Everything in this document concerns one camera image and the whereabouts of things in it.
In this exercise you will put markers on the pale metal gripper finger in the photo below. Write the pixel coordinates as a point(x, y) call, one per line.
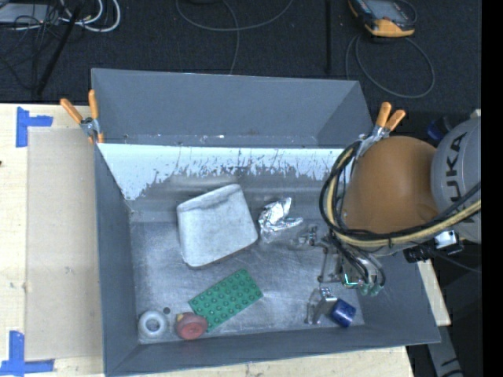
point(323, 306)
point(309, 239)

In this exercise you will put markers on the blue cube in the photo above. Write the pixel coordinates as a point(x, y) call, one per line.
point(343, 312)

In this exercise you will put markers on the crumpled silver foil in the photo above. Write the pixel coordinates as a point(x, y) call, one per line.
point(277, 218)

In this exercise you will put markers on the white tapered container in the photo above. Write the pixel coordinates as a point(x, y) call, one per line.
point(216, 226)

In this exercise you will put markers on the green studded flat plate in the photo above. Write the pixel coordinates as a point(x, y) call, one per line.
point(226, 299)

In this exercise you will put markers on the red round disc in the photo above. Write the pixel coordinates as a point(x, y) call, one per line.
point(191, 326)

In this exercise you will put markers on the grey metal bin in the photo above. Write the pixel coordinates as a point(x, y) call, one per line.
point(220, 108)

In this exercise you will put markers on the pale wood flat board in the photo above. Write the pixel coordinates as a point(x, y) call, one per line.
point(59, 230)

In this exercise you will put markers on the black cylinder on white bracket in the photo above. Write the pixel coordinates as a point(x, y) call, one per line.
point(446, 239)

